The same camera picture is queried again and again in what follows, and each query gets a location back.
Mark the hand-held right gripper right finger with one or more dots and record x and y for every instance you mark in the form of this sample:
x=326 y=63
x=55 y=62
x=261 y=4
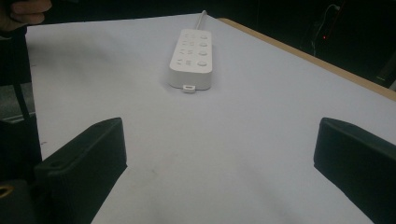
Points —
x=358 y=161

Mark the white power strip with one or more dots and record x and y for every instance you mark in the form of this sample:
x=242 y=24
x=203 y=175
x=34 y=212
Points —
x=192 y=59

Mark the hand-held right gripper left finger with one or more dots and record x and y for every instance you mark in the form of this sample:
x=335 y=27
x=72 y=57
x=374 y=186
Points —
x=84 y=168

